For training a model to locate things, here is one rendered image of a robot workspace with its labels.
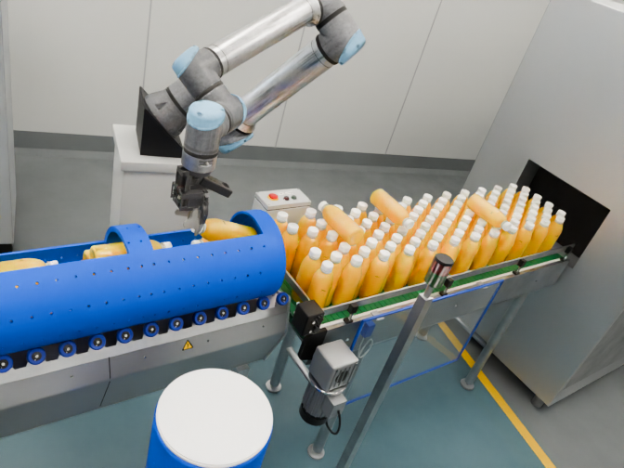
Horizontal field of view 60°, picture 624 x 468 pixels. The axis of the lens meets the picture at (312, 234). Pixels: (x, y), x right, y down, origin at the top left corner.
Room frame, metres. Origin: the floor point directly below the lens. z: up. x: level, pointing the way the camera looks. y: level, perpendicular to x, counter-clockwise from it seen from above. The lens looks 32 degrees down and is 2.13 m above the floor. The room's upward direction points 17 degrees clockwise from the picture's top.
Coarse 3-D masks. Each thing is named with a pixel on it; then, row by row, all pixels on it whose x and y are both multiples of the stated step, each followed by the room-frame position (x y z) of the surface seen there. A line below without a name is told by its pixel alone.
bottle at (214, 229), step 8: (208, 224) 1.29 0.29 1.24; (216, 224) 1.30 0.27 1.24; (224, 224) 1.32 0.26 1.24; (232, 224) 1.35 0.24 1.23; (208, 232) 1.28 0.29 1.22; (216, 232) 1.29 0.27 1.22; (224, 232) 1.30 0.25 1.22; (232, 232) 1.33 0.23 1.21; (240, 232) 1.35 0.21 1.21; (248, 232) 1.38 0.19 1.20; (208, 240) 1.29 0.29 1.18
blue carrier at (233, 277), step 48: (144, 240) 1.14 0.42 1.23; (240, 240) 1.30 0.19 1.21; (0, 288) 0.86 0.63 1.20; (48, 288) 0.92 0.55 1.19; (96, 288) 0.98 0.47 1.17; (144, 288) 1.05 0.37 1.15; (192, 288) 1.14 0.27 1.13; (240, 288) 1.24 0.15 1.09; (0, 336) 0.81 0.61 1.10; (48, 336) 0.89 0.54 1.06
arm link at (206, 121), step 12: (192, 108) 1.24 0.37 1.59; (204, 108) 1.25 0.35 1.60; (216, 108) 1.27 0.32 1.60; (192, 120) 1.22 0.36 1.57; (204, 120) 1.22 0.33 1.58; (216, 120) 1.23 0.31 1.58; (228, 120) 1.30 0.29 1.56; (192, 132) 1.22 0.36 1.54; (204, 132) 1.22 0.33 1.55; (216, 132) 1.24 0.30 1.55; (192, 144) 1.22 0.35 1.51; (204, 144) 1.22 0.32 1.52; (216, 144) 1.25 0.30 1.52; (192, 156) 1.22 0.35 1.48; (204, 156) 1.22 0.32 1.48
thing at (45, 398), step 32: (160, 320) 1.18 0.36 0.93; (256, 320) 1.33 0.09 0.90; (288, 320) 1.40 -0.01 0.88; (128, 352) 1.05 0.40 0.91; (160, 352) 1.10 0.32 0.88; (192, 352) 1.16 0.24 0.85; (224, 352) 1.25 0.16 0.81; (256, 352) 1.38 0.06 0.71; (0, 384) 0.83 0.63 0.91; (32, 384) 0.87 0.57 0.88; (64, 384) 0.92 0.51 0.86; (96, 384) 0.97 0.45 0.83; (128, 384) 1.06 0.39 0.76; (160, 384) 1.16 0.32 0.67; (0, 416) 0.82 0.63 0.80; (32, 416) 0.89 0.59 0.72; (64, 416) 0.97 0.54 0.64
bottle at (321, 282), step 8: (320, 272) 1.45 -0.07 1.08; (328, 272) 1.45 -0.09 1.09; (312, 280) 1.45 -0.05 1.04; (320, 280) 1.43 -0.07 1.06; (328, 280) 1.44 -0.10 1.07; (312, 288) 1.44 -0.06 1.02; (320, 288) 1.43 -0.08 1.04; (328, 288) 1.44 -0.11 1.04; (312, 296) 1.43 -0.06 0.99; (320, 296) 1.43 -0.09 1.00; (320, 304) 1.43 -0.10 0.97
